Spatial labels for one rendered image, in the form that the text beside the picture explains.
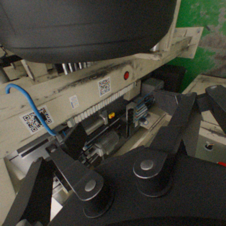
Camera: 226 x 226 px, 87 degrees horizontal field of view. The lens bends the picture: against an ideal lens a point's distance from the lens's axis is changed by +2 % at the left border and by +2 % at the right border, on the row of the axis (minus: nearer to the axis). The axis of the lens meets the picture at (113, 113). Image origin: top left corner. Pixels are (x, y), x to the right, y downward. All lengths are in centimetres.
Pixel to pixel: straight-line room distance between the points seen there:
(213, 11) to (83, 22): 138
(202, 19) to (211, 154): 121
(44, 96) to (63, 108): 8
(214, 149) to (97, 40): 72
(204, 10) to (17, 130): 159
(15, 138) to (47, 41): 29
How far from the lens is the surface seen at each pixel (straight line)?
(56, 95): 43
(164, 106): 18
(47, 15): 30
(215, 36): 157
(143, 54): 71
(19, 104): 42
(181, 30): 161
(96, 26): 28
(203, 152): 75
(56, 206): 99
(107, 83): 55
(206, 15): 158
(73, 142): 17
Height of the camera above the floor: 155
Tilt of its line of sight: 34 degrees down
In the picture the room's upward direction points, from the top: 125 degrees counter-clockwise
